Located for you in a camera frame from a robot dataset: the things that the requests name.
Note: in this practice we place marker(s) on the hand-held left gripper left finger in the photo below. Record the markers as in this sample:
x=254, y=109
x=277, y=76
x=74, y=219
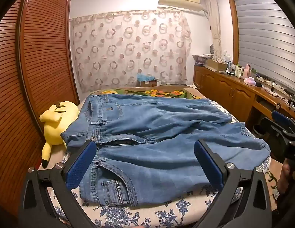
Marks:
x=81, y=163

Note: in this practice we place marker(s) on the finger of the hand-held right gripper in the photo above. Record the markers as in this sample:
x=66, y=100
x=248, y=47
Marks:
x=271, y=129
x=280, y=118

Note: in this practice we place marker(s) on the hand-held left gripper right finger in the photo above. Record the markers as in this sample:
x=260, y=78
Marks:
x=209, y=166

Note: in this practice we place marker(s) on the blue denim pants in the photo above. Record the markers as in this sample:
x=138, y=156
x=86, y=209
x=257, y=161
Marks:
x=161, y=152

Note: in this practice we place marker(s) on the person's right hand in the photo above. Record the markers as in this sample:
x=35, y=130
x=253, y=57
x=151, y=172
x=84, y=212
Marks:
x=284, y=173

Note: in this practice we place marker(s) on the grey waste bin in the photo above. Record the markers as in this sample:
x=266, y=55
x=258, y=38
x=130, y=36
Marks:
x=259, y=130

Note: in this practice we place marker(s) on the white power strip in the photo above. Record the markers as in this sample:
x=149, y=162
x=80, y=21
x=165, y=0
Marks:
x=271, y=83

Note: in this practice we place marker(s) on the yellow plush toy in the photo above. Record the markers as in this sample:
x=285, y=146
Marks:
x=54, y=128

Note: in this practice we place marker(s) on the pink tissue box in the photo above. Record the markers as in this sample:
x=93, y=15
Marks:
x=249, y=81

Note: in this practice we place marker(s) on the pink bottle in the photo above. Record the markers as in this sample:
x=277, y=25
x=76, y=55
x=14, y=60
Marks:
x=247, y=71

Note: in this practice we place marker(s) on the wooden sideboard cabinet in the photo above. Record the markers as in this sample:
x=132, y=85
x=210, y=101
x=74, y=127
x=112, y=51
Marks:
x=223, y=87

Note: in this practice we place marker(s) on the white cosmetic bottle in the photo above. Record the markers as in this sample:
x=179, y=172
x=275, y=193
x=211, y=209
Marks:
x=238, y=71

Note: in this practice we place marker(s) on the blue floral bed sheet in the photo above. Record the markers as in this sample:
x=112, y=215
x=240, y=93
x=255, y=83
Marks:
x=161, y=213

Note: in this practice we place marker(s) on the open cardboard tray box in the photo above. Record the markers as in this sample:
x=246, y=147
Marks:
x=216, y=65

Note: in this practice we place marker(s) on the flower patterned blanket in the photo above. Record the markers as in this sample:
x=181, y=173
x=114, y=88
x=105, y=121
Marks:
x=161, y=92

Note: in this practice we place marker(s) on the patterned fabric bundle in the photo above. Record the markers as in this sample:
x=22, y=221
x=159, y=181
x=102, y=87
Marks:
x=202, y=59

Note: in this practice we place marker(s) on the blue plastic bag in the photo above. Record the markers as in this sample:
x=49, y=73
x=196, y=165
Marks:
x=146, y=76

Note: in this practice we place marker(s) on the beige tied curtain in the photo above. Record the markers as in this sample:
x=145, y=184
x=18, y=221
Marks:
x=215, y=28

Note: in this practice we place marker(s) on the wooden louvered wardrobe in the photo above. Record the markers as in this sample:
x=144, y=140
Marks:
x=42, y=52

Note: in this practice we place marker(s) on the circle patterned sheer curtain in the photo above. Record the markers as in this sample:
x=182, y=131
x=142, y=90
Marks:
x=128, y=52

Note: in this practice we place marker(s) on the wooden window frame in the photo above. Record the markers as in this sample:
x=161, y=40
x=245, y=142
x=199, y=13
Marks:
x=233, y=28

